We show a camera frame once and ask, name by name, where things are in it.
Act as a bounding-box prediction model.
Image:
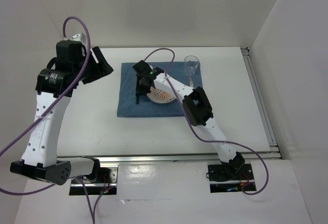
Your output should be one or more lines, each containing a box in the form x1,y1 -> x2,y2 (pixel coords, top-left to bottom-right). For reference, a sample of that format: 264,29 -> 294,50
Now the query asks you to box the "aluminium right side rail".
240,48 -> 281,158

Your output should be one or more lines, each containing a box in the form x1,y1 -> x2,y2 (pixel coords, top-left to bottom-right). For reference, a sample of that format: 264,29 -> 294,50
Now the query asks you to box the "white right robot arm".
133,60 -> 245,179

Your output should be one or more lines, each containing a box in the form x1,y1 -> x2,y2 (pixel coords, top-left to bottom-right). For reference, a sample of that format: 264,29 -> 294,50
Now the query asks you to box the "blue cloth placemat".
117,61 -> 202,118

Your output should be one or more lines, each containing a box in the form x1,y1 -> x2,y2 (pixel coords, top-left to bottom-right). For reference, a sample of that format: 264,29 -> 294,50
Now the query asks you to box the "gold fork dark handle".
135,95 -> 139,105

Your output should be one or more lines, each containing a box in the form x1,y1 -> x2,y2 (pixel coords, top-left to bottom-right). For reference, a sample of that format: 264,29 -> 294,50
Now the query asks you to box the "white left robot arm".
10,33 -> 113,186

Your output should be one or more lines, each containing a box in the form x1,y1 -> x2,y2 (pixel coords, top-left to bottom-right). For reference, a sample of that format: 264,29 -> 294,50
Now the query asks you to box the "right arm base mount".
206,164 -> 257,193

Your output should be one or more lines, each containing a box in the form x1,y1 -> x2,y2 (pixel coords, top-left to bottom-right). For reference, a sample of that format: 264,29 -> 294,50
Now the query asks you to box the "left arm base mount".
68,156 -> 118,196

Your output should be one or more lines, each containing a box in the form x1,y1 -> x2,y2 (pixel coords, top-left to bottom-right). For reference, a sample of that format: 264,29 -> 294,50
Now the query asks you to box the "orange patterned plate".
146,87 -> 176,105

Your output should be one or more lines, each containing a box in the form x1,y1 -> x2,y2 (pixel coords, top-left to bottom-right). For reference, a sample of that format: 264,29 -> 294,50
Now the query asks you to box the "aluminium rail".
40,144 -> 281,165
240,48 -> 281,158

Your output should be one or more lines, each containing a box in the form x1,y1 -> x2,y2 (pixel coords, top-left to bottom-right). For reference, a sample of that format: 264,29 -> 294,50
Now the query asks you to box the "aluminium front rail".
40,144 -> 281,165

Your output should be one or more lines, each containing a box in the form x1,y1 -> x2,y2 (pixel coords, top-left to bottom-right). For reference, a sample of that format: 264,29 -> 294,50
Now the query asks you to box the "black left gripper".
74,46 -> 113,85

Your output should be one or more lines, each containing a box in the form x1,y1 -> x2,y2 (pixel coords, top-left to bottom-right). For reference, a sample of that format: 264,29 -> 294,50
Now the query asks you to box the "clear plastic cup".
184,55 -> 199,76

